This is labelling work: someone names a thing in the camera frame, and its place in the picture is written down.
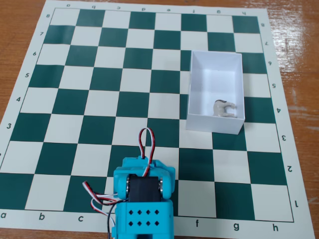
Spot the green and cream chessboard mat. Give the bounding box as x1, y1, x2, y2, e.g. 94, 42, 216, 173
0, 0, 316, 239

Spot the white rectangular box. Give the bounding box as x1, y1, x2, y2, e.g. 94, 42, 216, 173
185, 50, 246, 135

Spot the red white black looped cable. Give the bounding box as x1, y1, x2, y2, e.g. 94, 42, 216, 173
138, 127, 156, 178

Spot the red white black servo cable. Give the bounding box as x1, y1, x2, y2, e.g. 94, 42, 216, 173
82, 180, 121, 239

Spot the cyan gripper body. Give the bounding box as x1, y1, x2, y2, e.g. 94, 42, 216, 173
121, 155, 176, 180

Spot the grey and white toy horse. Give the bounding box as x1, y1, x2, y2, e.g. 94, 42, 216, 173
212, 99, 237, 119

